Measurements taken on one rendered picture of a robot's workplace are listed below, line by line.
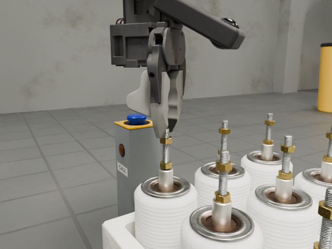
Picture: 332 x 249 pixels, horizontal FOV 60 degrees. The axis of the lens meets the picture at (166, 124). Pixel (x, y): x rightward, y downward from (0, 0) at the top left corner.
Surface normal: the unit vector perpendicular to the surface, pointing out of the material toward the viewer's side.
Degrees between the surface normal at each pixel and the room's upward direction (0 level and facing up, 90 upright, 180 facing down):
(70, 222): 0
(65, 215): 0
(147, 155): 90
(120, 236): 0
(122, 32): 90
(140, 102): 85
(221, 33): 91
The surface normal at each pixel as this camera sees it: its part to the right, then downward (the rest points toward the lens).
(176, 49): 0.91, 0.09
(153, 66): -0.41, 0.05
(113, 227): 0.00, -0.98
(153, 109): -0.40, 0.44
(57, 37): 0.50, 0.19
